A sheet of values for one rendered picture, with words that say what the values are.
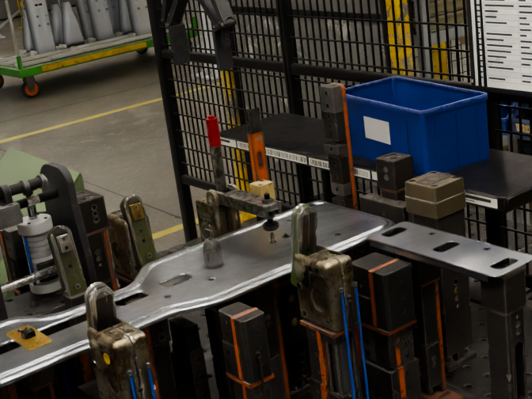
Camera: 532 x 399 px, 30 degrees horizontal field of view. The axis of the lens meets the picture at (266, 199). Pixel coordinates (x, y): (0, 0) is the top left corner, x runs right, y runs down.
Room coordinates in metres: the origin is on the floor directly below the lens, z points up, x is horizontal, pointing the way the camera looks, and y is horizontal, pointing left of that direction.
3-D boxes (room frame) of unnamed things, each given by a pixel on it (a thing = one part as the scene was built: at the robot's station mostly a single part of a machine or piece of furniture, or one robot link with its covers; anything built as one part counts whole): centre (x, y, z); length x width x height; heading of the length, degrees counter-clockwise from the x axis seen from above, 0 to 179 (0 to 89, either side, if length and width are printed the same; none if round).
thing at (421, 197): (1.68, -0.30, 0.88); 0.08 x 0.08 x 0.36; 35
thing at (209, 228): (1.76, 0.09, 0.88); 0.07 x 0.06 x 0.35; 35
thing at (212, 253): (1.56, 0.10, 1.02); 0.03 x 0.03 x 0.07
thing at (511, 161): (2.04, -0.24, 1.01); 0.90 x 0.22 x 0.03; 35
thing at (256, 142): (1.81, 0.00, 0.95); 0.03 x 0.01 x 0.50; 125
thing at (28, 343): (1.36, 0.38, 1.01); 0.08 x 0.04 x 0.01; 36
